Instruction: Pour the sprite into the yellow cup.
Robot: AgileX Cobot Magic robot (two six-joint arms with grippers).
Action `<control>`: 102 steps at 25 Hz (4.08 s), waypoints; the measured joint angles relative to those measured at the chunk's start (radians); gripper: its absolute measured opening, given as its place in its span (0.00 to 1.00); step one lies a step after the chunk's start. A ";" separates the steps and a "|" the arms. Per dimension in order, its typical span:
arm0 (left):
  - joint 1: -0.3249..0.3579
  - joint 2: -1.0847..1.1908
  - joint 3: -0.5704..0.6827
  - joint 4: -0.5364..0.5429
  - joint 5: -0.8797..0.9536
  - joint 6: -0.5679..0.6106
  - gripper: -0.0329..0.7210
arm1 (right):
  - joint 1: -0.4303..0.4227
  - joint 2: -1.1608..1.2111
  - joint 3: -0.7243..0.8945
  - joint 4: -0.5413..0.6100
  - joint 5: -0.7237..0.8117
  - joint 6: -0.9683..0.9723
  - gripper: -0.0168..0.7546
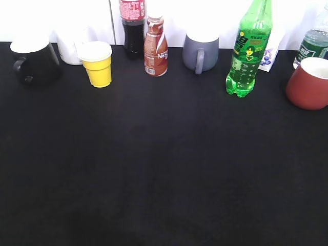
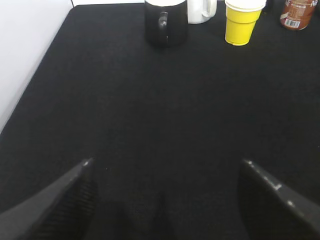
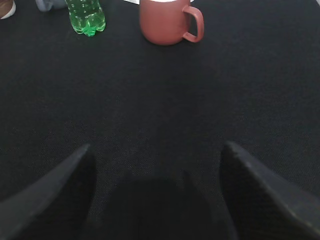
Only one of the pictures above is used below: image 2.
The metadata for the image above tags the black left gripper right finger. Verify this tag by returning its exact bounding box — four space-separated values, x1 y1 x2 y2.
237 159 320 240

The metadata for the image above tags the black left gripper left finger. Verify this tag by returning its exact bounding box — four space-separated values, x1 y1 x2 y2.
0 158 98 240

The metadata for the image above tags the yellow paper cup white rim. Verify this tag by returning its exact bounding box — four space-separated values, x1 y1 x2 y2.
224 0 266 46

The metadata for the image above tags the black table mat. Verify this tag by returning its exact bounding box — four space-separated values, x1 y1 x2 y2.
0 0 320 240

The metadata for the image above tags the brown labelled drink bottle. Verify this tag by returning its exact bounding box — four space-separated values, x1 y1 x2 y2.
280 0 318 31

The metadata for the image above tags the white ceramic mug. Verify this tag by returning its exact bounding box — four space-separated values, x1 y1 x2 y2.
187 0 217 25

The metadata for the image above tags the black mug white interior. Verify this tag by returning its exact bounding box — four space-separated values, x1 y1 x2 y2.
144 0 188 47

